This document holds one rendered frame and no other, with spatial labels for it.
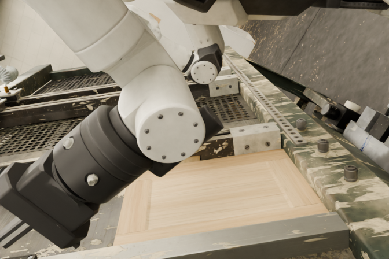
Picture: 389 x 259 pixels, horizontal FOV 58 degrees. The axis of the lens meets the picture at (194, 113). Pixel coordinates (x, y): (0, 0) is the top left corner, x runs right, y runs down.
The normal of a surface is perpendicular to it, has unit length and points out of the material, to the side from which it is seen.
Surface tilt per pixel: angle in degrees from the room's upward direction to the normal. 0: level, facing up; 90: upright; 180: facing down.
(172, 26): 90
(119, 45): 111
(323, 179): 57
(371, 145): 0
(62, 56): 90
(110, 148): 77
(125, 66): 101
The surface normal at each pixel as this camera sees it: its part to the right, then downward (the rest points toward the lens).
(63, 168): -0.32, -0.12
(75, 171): -0.15, 0.10
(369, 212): -0.13, -0.93
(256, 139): 0.07, 0.32
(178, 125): 0.20, 0.49
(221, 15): -0.07, 0.90
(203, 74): -0.08, 0.60
